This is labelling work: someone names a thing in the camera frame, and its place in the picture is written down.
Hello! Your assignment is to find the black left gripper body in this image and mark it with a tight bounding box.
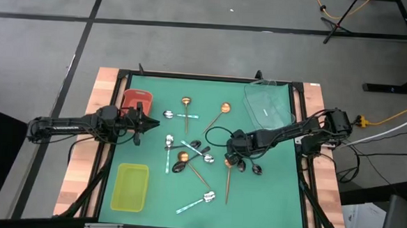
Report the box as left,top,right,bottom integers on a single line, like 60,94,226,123
119,100,146,147

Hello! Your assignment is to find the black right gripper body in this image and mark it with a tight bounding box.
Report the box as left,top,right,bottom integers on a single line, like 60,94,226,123
226,128,259,160

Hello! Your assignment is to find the silver spoon teal patterned handle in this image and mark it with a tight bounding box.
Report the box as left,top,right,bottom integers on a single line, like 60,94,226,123
175,189,217,217
162,110,200,121
178,139,216,164
162,134,174,175

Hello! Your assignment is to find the gold spoon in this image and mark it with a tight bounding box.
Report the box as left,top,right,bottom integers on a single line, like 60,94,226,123
202,101,232,136
222,158,236,206
180,96,192,134
175,151,213,190

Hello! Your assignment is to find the orange plastic bin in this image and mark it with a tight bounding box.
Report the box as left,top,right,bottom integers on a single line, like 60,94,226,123
119,87,155,134

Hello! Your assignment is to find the green table mat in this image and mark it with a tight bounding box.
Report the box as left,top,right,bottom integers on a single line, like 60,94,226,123
98,73,312,228

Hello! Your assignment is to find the clear plastic bin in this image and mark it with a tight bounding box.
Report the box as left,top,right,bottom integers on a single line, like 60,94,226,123
240,78,299,133

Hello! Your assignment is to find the yellow plastic bin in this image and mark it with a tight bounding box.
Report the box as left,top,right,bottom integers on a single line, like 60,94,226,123
110,162,150,213

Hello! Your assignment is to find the white cardboard box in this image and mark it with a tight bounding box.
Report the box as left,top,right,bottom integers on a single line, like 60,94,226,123
340,200,388,228

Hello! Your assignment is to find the black tripod stand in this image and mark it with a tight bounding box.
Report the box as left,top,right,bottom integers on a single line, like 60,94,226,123
318,0,360,46

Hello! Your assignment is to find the dark gray chair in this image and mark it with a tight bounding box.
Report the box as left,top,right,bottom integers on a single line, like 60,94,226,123
378,114,407,228

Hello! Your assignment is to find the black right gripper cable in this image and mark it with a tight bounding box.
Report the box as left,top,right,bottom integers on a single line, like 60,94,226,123
204,126,237,149

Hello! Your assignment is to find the black table frame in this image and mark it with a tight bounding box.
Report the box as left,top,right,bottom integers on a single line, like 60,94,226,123
52,59,356,228

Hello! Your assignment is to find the yellow extension cord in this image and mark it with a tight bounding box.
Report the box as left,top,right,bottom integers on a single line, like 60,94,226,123
354,96,407,131
309,0,374,22

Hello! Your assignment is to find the black floor cable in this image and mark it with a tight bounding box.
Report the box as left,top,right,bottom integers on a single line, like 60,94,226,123
332,124,407,188

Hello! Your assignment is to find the black desk frame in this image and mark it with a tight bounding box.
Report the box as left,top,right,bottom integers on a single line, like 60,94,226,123
332,0,407,95

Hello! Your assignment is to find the white cable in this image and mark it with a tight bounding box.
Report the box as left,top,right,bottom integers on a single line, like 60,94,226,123
337,107,407,153

